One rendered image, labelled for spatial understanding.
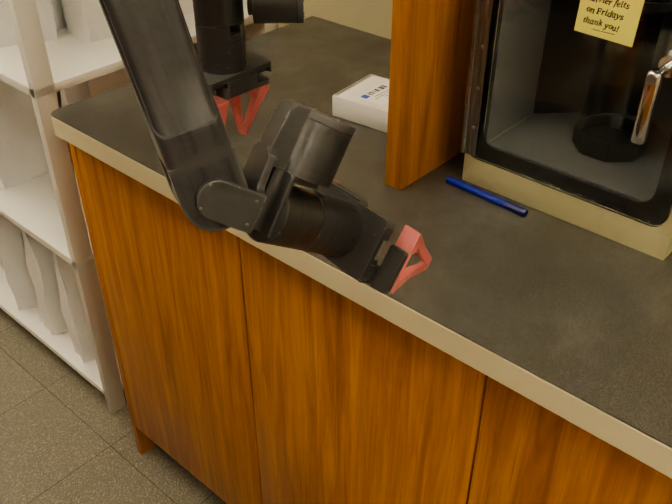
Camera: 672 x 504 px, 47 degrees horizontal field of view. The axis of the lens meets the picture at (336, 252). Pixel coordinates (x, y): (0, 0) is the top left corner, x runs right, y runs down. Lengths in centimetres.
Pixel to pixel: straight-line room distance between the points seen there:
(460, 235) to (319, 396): 36
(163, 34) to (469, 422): 65
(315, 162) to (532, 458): 52
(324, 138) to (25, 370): 181
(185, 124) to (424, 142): 61
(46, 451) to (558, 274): 147
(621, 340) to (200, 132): 56
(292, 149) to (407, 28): 44
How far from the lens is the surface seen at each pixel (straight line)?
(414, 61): 110
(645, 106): 97
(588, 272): 106
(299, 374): 127
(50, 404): 226
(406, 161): 116
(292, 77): 156
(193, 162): 64
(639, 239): 111
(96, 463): 208
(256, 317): 128
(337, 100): 138
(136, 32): 62
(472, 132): 116
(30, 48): 164
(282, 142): 67
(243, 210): 65
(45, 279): 221
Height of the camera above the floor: 155
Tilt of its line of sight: 36 degrees down
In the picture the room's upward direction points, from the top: straight up
